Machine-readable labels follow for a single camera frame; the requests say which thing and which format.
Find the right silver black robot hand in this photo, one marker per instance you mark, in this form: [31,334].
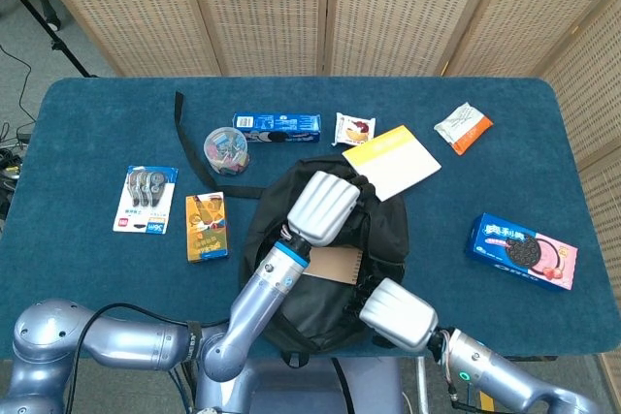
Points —
[400,317]

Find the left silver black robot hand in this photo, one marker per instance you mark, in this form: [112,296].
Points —
[320,208]

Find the brown spiral notebook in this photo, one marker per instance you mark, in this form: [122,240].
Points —
[335,264]

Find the black backpack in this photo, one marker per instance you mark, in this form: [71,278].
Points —
[383,225]

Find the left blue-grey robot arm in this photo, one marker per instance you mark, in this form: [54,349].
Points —
[257,302]

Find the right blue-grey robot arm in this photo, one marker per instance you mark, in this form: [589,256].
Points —
[485,375]

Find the white table leg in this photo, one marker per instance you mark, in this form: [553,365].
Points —
[422,385]

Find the white pastry snack packet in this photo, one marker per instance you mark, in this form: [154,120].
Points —
[354,129]

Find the yellow and white notepad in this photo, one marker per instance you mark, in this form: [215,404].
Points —
[395,164]

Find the long blue Oreo box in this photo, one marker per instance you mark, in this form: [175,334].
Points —
[281,127]

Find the clear jar of clips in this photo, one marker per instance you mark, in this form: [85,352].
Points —
[227,152]

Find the blue-grey robot torso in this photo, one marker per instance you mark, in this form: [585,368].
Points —
[315,390]

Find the orange yellow card box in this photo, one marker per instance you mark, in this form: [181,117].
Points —
[207,227]

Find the blue pink Oreo box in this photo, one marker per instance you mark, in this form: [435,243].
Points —
[521,251]

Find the white orange snack packet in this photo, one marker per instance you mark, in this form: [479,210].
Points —
[461,128]

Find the correction tape blister pack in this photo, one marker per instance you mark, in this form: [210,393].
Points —
[145,200]

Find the woven folding screen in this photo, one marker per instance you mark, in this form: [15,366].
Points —
[271,7]

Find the blue table cloth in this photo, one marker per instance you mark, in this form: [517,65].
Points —
[97,278]

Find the black tripod stand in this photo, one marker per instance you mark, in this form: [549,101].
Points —
[36,11]

